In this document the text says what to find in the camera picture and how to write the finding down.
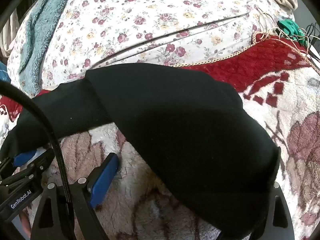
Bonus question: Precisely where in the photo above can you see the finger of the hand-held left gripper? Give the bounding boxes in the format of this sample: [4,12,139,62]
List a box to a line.
[0,156,15,175]
[13,148,55,188]

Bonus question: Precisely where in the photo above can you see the thin black wires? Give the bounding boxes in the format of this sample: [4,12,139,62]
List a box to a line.
[304,23,320,62]

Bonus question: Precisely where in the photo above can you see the floral bedsheet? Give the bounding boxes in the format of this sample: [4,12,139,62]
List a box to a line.
[7,0,300,98]

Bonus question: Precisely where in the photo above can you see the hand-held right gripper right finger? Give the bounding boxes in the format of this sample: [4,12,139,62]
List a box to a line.
[250,181,296,240]

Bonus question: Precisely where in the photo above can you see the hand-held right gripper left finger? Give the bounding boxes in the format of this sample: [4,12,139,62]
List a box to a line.
[31,152,120,240]

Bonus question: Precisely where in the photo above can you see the blue cloth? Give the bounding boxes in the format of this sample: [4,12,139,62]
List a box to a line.
[0,62,11,83]

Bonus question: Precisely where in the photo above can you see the tangled beige cords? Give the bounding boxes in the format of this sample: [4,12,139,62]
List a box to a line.
[256,6,310,55]

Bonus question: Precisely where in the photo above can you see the green cloth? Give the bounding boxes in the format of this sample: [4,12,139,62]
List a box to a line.
[277,19,309,47]

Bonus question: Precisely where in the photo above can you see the teal fleece garment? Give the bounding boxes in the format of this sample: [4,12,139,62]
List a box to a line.
[19,0,80,98]

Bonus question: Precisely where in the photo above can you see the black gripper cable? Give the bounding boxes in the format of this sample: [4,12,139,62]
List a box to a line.
[0,80,72,205]

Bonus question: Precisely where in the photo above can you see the red and white plush blanket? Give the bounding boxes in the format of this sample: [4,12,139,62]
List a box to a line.
[0,31,320,240]

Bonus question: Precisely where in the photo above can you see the black pants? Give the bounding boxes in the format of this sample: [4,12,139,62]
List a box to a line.
[0,62,282,240]

